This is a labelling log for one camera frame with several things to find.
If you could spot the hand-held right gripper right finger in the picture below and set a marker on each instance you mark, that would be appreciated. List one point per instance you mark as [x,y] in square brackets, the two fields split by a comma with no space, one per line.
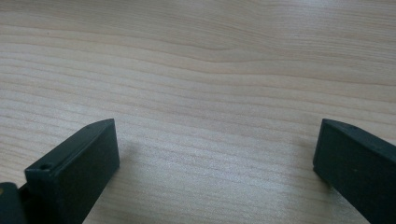
[358,168]

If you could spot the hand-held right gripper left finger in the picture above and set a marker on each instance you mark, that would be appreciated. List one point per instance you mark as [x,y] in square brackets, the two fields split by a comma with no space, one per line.
[77,168]

